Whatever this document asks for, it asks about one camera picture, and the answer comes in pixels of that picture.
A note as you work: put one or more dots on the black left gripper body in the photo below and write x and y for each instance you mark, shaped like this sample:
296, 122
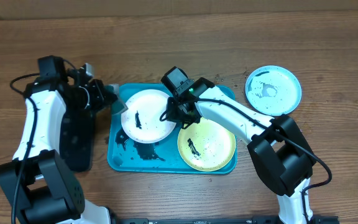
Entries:
92, 96

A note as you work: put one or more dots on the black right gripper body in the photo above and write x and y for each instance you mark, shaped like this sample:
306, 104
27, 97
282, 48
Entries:
180, 113

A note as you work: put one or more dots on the green orange sponge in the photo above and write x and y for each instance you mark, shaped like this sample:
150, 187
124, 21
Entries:
118, 106

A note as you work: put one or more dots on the white round plate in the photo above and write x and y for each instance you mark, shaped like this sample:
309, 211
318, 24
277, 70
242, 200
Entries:
141, 121

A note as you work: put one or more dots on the light blue round plate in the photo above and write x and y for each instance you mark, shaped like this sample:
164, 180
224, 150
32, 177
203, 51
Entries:
273, 90

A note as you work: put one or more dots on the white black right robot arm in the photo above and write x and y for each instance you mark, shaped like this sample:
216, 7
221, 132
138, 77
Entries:
279, 151

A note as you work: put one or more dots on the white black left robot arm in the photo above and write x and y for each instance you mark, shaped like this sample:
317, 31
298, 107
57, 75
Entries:
61, 106

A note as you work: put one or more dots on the black water tray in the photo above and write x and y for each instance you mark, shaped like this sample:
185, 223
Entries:
77, 139

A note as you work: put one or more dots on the yellow green round plate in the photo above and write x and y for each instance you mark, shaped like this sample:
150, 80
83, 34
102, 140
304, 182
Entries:
206, 146

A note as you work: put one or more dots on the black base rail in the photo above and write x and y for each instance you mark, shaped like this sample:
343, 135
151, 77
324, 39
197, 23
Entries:
264, 219

